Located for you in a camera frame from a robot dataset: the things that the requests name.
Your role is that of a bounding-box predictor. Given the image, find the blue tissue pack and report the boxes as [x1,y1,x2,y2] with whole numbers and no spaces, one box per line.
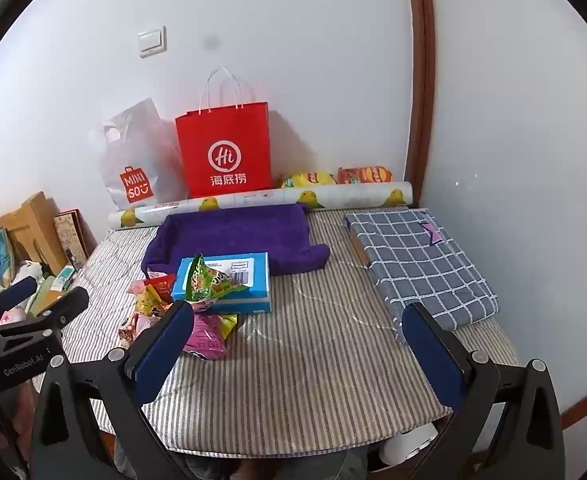
[171,252,271,315]

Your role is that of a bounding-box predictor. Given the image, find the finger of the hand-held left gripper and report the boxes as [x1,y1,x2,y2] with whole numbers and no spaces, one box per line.
[0,276,38,321]
[0,286,90,337]

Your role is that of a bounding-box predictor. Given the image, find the red paper bag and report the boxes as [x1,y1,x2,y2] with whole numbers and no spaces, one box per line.
[175,67,273,199]

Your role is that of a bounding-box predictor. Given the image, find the white pink snack packet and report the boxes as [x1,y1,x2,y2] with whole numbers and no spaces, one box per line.
[118,312,152,349]

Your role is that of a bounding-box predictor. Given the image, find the yellow snack packet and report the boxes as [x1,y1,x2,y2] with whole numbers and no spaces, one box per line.
[136,286,172,319]

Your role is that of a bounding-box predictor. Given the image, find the orange chip bag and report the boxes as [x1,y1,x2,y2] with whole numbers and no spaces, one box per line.
[337,165,391,185]

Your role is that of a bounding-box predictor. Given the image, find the patterned brown box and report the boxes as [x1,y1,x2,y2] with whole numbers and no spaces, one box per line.
[54,210,90,269]

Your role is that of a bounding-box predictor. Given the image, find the grey checked folded cloth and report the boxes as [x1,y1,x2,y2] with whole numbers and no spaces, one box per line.
[344,208,500,345]

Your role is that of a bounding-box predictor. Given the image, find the white light switch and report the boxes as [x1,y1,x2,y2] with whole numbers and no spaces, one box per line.
[138,26,168,58]

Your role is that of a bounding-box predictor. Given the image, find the green orange box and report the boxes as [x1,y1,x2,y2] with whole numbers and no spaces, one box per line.
[26,264,78,317]

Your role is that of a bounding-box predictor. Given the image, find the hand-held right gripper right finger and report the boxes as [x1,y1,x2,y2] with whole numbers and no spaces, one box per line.
[402,302,567,480]

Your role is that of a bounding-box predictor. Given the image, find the striped table mat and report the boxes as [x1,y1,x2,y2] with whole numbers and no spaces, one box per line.
[32,205,521,458]

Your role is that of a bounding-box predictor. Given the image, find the large pink snack packet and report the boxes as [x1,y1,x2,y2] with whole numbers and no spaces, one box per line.
[182,300,239,362]

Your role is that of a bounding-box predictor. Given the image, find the brown wooden door frame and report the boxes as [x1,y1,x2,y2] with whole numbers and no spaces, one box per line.
[404,0,437,209]

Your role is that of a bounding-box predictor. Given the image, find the white plastic stool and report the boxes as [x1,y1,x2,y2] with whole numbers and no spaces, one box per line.
[378,422,439,466]

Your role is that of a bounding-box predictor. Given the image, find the yellow chip bag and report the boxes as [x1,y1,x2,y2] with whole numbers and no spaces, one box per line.
[280,172,337,190]

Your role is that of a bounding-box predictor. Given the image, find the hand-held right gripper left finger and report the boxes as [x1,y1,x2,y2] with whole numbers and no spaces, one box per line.
[28,300,195,480]

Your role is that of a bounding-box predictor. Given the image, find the red snack packet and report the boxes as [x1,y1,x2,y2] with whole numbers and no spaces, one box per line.
[146,274,177,303]

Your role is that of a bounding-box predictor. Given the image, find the green snack packet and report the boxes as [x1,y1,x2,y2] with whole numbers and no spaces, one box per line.
[186,253,250,303]

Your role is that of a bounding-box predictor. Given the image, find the white plastic shopping bag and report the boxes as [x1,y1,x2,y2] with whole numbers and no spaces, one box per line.
[90,98,189,211]

